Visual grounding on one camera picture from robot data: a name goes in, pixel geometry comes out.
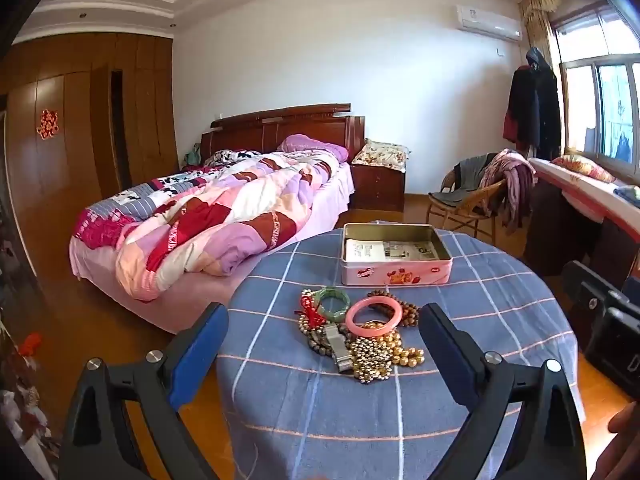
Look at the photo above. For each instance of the silver wristwatch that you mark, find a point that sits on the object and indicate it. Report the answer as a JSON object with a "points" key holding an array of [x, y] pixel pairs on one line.
{"points": [[341, 355]]}

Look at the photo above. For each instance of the pink bangle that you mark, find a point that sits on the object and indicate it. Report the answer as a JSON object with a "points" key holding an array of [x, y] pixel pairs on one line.
{"points": [[372, 331]]}

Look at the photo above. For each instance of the grey garment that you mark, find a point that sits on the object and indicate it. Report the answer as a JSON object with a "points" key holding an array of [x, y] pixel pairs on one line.
{"points": [[462, 180]]}

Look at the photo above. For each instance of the white pad with red edge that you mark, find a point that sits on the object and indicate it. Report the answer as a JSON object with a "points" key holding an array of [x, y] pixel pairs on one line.
{"points": [[585, 195]]}

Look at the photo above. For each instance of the black and white printed blanket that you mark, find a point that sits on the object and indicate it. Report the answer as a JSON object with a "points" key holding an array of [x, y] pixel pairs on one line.
{"points": [[230, 156]]}

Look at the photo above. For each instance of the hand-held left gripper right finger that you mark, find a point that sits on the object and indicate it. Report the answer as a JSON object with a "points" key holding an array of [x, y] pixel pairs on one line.
{"points": [[445, 355]]}

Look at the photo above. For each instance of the purple pillow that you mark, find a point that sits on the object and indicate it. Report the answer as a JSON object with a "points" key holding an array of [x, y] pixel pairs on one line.
{"points": [[310, 145]]}

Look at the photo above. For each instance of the red paper decoration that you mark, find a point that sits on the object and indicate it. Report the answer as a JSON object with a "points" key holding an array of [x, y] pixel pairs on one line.
{"points": [[47, 125]]}

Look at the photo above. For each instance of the wicker chair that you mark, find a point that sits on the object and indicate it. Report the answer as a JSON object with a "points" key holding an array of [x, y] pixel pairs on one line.
{"points": [[460, 210]]}

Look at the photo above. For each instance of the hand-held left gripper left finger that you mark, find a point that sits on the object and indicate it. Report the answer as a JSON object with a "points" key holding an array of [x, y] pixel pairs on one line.
{"points": [[200, 355]]}

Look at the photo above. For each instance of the blue folded cloth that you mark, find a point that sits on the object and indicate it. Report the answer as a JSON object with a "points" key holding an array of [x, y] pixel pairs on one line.
{"points": [[629, 196]]}

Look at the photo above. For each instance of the red hanging garment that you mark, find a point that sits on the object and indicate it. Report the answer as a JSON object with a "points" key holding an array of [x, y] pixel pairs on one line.
{"points": [[511, 127]]}

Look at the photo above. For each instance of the round table blue checked cloth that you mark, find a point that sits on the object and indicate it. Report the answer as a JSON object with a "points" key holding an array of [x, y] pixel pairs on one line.
{"points": [[300, 410]]}

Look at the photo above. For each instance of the printed paper leaflet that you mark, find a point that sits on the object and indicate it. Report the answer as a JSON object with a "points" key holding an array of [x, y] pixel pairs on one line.
{"points": [[365, 251]]}

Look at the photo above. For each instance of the red object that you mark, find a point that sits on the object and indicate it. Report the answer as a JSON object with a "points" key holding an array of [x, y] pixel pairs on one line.
{"points": [[31, 344]]}

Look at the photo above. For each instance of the dark wooden desk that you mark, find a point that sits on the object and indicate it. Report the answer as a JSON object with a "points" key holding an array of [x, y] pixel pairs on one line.
{"points": [[555, 235]]}

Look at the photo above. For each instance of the dark wooden nightstand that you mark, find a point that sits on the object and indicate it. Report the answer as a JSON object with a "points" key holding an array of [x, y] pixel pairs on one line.
{"points": [[377, 187]]}

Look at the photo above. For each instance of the pink patchwork quilt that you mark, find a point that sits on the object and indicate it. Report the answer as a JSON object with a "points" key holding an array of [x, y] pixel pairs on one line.
{"points": [[225, 210]]}

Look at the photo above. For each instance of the yellow curtain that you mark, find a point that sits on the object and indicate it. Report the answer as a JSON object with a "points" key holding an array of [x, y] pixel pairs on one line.
{"points": [[537, 20]]}

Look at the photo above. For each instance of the window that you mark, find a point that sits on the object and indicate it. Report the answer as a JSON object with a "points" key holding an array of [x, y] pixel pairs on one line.
{"points": [[610, 110]]}

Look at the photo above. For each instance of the green jade bangle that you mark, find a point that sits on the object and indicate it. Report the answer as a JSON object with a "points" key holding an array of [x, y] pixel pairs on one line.
{"points": [[334, 291]]}

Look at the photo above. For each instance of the black hanging coat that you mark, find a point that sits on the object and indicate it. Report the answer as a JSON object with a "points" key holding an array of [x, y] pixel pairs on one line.
{"points": [[542, 105]]}

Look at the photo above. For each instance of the pink and purple clothes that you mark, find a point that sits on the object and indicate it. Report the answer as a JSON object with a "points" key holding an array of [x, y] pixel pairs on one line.
{"points": [[510, 180]]}

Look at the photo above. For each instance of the brown wooden wardrobe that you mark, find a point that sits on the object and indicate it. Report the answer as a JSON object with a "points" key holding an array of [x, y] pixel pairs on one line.
{"points": [[65, 180]]}

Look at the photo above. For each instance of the person's right hand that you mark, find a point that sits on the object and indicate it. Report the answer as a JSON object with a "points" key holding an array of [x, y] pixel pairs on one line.
{"points": [[627, 420]]}

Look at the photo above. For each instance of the floral cushion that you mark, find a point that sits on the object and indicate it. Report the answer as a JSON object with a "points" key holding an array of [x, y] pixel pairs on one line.
{"points": [[582, 166]]}

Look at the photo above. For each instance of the pink metal tin box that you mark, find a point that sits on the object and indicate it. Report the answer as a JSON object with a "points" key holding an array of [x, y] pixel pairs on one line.
{"points": [[395, 275]]}

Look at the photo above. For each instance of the floral pillow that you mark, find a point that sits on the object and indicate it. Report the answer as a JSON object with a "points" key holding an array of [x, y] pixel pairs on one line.
{"points": [[382, 154]]}

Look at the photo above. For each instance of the teal bag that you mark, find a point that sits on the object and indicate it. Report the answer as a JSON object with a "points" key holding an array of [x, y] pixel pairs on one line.
{"points": [[193, 154]]}

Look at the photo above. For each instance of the white air conditioner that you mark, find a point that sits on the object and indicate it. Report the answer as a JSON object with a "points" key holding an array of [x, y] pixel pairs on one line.
{"points": [[487, 20]]}

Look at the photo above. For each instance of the wooden bed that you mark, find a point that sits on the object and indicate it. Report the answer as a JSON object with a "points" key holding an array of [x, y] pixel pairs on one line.
{"points": [[280, 130]]}

